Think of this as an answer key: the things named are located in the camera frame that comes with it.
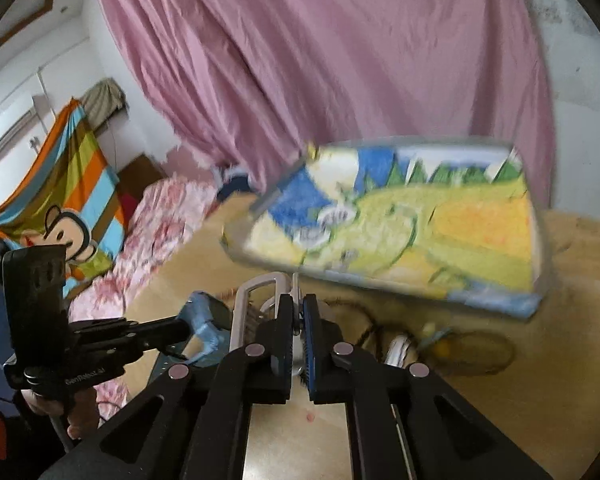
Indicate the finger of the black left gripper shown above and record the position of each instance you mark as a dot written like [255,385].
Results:
[163,332]

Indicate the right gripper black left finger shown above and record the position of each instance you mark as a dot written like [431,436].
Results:
[273,368]

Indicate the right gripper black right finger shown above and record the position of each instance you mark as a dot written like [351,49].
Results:
[322,376]

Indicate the blue smart watch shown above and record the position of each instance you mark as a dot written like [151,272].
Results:
[210,321]

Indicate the beige hair claw clip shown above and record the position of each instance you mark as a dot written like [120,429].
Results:
[258,300]

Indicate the grey cardboard tray colourful lining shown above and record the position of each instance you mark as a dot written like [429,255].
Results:
[447,220]

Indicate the white hair clip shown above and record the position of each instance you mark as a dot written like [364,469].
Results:
[402,352]

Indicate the person's left hand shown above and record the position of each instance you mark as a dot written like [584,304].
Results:
[83,418]

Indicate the pink floral bedding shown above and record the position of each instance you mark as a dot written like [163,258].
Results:
[168,215]

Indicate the striped cartoon monkey blanket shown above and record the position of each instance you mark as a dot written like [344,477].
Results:
[70,197]

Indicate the air conditioner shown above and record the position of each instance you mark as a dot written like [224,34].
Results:
[14,120]

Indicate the grey hanging cloth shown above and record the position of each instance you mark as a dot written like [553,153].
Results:
[102,101]

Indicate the pink curtain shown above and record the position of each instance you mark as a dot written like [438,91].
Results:
[253,82]

